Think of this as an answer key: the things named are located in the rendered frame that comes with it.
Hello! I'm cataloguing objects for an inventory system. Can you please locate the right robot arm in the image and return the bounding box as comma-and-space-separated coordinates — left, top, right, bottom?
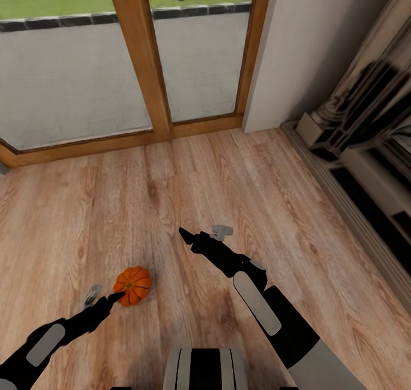
179, 225, 368, 390

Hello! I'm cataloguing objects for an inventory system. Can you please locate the pumpkin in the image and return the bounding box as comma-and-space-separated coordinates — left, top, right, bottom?
113, 266, 152, 307

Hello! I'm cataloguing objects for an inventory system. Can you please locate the robot trunk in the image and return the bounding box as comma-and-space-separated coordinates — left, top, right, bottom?
163, 348, 248, 390

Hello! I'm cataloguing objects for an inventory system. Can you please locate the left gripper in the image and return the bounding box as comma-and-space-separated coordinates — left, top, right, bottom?
77, 291, 126, 335

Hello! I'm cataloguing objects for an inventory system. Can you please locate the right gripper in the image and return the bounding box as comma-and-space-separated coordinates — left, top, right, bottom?
179, 227, 229, 267

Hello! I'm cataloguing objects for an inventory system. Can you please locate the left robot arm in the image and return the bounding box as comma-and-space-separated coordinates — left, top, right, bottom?
0, 285, 126, 390

